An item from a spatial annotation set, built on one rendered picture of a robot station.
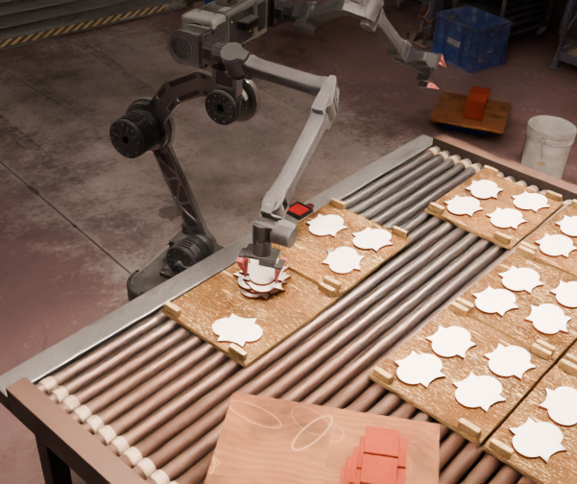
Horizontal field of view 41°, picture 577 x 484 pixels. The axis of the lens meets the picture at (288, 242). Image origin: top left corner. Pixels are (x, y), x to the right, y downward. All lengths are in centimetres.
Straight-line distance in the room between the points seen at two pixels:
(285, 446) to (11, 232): 293
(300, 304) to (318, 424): 58
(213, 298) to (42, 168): 285
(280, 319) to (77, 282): 191
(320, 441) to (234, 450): 20
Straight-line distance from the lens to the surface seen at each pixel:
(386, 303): 243
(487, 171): 317
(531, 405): 219
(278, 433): 185
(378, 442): 159
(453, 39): 674
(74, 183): 487
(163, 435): 202
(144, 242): 428
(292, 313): 233
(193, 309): 234
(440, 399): 213
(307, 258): 255
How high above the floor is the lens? 243
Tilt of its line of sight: 35 degrees down
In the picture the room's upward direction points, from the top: 3 degrees clockwise
